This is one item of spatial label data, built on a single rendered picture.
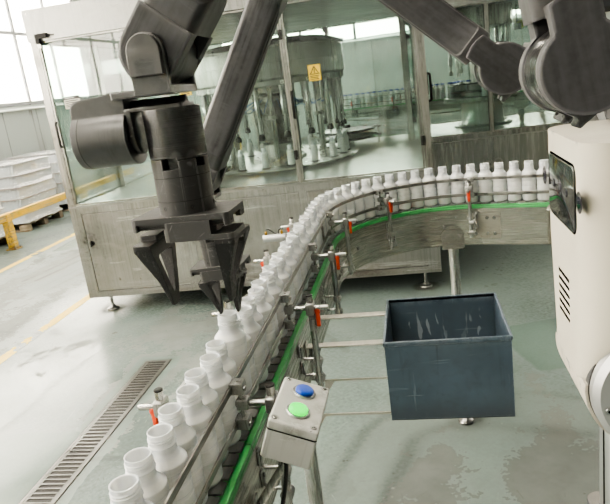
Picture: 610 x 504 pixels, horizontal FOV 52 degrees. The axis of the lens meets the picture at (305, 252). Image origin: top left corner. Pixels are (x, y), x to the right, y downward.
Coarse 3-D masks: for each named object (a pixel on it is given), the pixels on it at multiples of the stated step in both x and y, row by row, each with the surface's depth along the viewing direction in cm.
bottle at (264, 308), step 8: (256, 288) 144; (256, 296) 141; (264, 296) 142; (256, 304) 141; (264, 304) 142; (264, 312) 141; (264, 320) 141; (272, 320) 143; (272, 328) 143; (272, 336) 143; (272, 344) 143
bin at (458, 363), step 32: (416, 320) 186; (448, 320) 185; (480, 320) 183; (384, 352) 162; (416, 352) 157; (448, 352) 155; (480, 352) 154; (416, 384) 159; (448, 384) 158; (480, 384) 156; (512, 384) 155; (416, 416) 162; (448, 416) 160; (480, 416) 159; (512, 416) 157
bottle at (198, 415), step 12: (192, 384) 100; (180, 396) 97; (192, 396) 97; (192, 408) 97; (204, 408) 99; (192, 420) 97; (204, 420) 97; (204, 444) 98; (216, 444) 101; (204, 456) 98; (216, 456) 100; (204, 468) 99; (216, 480) 100
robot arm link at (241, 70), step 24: (264, 0) 98; (240, 24) 101; (264, 24) 100; (240, 48) 102; (264, 48) 102; (240, 72) 103; (216, 96) 105; (240, 96) 104; (216, 120) 106; (240, 120) 108; (216, 144) 107; (216, 168) 108
